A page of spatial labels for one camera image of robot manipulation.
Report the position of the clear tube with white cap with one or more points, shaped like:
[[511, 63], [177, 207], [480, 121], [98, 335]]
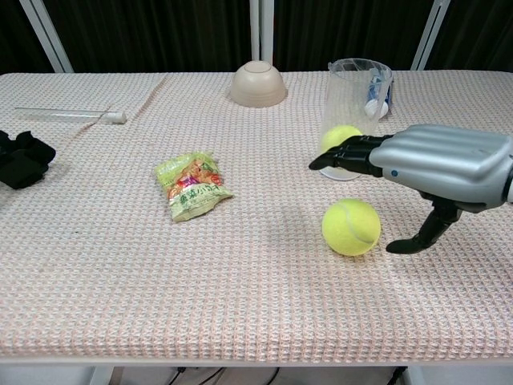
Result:
[[68, 115]]

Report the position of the black cloth bundle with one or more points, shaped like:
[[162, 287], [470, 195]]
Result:
[[22, 160]]

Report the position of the white slanted frame post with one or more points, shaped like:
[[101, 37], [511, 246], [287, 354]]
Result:
[[46, 36], [431, 36]]

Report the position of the clear plastic cup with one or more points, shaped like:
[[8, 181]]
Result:
[[348, 100]]

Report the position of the white upright frame post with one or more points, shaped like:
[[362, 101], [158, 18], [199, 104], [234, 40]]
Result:
[[260, 32]]

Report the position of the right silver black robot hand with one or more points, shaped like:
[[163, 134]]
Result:
[[437, 160]]

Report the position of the yellow tennis ball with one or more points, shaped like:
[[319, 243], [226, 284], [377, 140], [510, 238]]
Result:
[[348, 228], [338, 136]]

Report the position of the beige upturned bowl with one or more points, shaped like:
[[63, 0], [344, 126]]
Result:
[[258, 86]]

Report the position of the beige woven tablecloth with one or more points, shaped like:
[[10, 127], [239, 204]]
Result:
[[200, 280]]

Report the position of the green snack bag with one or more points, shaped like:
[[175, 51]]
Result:
[[192, 186]]

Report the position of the blue white tube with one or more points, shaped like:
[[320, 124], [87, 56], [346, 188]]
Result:
[[384, 106]]

